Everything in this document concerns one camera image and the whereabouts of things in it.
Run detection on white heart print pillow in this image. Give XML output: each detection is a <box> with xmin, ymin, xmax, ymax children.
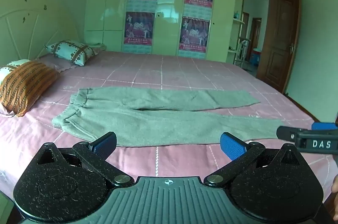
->
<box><xmin>0</xmin><ymin>59</ymin><xmax>31</xmax><ymax>79</ymax></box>

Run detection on brown hallway door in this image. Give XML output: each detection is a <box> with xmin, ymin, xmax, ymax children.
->
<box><xmin>249</xmin><ymin>17</ymin><xmax>262</xmax><ymax>55</ymax></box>

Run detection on person's right hand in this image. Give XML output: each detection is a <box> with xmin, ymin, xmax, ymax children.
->
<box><xmin>331</xmin><ymin>174</ymin><xmax>338</xmax><ymax>222</ymax></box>

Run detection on orange striped pillow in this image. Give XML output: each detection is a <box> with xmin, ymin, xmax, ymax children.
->
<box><xmin>0</xmin><ymin>60</ymin><xmax>59</xmax><ymax>117</ymax></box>

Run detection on cream glossy wardrobe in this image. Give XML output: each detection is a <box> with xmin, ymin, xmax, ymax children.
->
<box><xmin>84</xmin><ymin>0</ymin><xmax>296</xmax><ymax>64</ymax></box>

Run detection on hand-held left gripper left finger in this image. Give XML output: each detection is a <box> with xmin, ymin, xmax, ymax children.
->
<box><xmin>37</xmin><ymin>131</ymin><xmax>135</xmax><ymax>187</ymax></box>

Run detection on pale folded cloth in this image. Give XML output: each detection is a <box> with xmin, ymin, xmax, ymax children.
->
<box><xmin>84</xmin><ymin>42</ymin><xmax>107</xmax><ymax>52</ymax></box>

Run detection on white metal rack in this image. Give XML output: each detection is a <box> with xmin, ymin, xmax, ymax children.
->
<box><xmin>233</xmin><ymin>38</ymin><xmax>252</xmax><ymax>69</ymax></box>

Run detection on blue plastic bin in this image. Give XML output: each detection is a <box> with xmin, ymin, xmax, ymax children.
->
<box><xmin>249</xmin><ymin>48</ymin><xmax>261</xmax><ymax>66</ymax></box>

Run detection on cream bed headboard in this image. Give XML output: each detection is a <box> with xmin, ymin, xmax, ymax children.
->
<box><xmin>0</xmin><ymin>0</ymin><xmax>80</xmax><ymax>63</ymax></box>

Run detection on grey-green fleece pants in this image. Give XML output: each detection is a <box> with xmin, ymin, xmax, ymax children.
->
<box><xmin>52</xmin><ymin>88</ymin><xmax>283</xmax><ymax>148</ymax></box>

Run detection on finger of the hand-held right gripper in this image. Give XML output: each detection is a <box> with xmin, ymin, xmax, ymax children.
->
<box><xmin>312</xmin><ymin>122</ymin><xmax>338</xmax><ymax>131</ymax></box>
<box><xmin>276</xmin><ymin>126</ymin><xmax>299</xmax><ymax>140</ymax></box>

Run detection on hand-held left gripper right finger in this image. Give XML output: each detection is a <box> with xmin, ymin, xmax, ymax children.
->
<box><xmin>204</xmin><ymin>132</ymin><xmax>303</xmax><ymax>187</ymax></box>

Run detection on heart patterned pillow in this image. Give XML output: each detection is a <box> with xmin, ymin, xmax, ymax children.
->
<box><xmin>44</xmin><ymin>40</ymin><xmax>99</xmax><ymax>66</ymax></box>

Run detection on bed with pink checked sheet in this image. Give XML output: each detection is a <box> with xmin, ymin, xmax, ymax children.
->
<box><xmin>0</xmin><ymin>50</ymin><xmax>338</xmax><ymax>203</ymax></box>

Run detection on brown wooden door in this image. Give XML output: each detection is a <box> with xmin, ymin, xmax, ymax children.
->
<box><xmin>257</xmin><ymin>0</ymin><xmax>302</xmax><ymax>94</ymax></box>

